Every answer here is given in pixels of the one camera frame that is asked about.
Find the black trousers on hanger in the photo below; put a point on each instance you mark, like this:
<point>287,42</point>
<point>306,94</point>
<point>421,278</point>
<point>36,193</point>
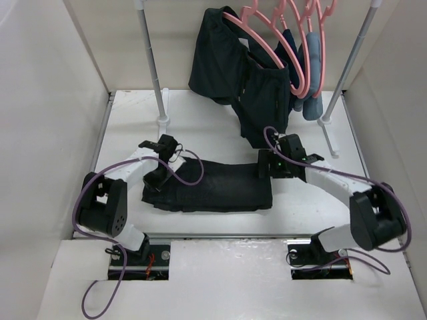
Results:
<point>231,68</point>

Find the white rack foot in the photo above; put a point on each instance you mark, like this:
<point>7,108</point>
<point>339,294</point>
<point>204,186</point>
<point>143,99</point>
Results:
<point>163,133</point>
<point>330,137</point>

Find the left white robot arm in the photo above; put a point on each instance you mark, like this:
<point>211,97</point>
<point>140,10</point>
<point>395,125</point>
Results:
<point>103,207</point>

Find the right rack pole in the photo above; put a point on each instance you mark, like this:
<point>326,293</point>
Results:
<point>374,5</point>

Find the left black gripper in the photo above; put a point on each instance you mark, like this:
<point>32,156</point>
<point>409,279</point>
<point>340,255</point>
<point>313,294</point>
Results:
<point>154,184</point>

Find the pink hanger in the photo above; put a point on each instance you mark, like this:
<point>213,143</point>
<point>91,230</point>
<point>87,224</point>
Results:
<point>243,23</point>
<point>310,24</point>
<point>278,12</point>

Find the right white rack foot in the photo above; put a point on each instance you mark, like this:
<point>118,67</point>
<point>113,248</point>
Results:
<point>330,137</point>

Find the black trousers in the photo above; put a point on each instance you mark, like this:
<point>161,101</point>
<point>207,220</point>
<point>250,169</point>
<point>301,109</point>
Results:
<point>224,188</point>
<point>231,68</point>

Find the light blue jeans on hanger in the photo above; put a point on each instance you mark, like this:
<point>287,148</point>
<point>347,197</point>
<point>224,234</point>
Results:
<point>312,107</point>

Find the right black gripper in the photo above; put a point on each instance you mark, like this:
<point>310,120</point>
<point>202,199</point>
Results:
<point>264,156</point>

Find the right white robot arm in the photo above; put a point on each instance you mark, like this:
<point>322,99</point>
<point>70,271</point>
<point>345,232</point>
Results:
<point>377,215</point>

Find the navy trousers on hanger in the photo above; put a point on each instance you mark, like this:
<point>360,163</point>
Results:
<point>289,73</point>

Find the left white rack foot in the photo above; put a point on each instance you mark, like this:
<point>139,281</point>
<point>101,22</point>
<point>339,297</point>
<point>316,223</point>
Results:
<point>163,133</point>

